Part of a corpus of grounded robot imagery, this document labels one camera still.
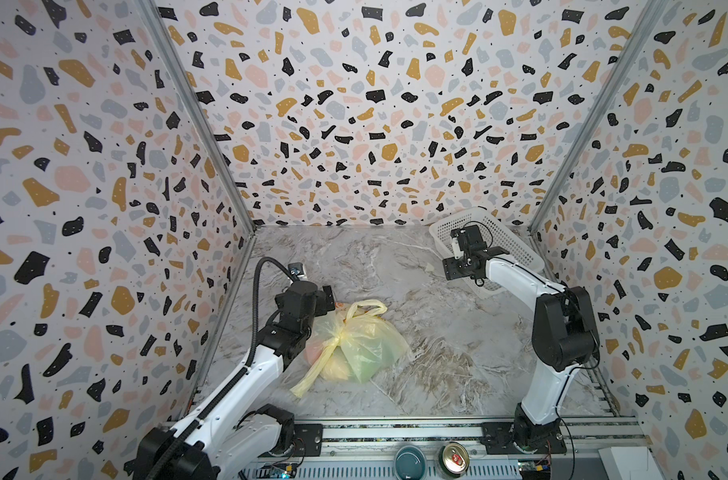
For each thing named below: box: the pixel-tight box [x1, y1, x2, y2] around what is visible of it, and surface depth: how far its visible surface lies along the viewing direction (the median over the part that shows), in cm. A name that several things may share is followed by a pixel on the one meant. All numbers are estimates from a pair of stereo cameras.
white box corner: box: [598, 446, 665, 480], surface depth 69 cm
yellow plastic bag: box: [290, 300, 409, 397], surface depth 83 cm
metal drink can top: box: [438, 441, 470, 479], surface depth 64 cm
